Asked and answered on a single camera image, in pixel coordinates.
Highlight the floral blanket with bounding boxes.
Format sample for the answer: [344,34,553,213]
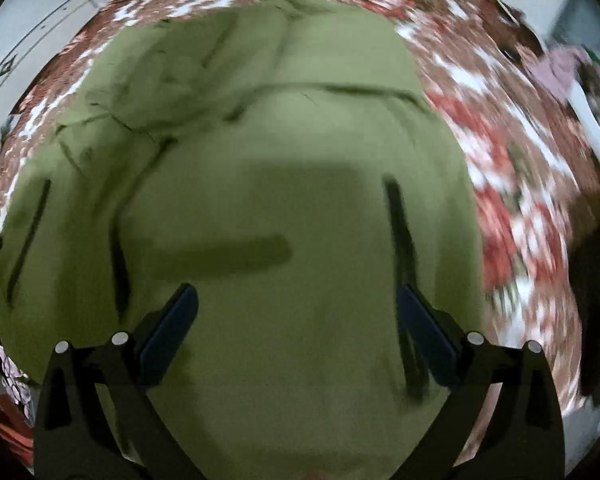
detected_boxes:
[0,0,600,416]

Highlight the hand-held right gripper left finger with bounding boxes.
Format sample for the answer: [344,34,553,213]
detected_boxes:
[35,282,201,480]

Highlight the white wooden headboard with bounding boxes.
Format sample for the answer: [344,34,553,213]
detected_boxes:
[0,0,116,116]

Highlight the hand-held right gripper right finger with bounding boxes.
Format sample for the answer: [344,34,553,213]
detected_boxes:
[397,284,566,480]

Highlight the pink floral cloth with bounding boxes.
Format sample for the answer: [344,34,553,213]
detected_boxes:
[0,340,36,421]

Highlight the green jacket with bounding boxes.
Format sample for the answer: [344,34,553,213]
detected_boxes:
[0,0,486,480]

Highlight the black and blue jacket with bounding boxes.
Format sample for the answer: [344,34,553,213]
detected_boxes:
[572,215,600,406]

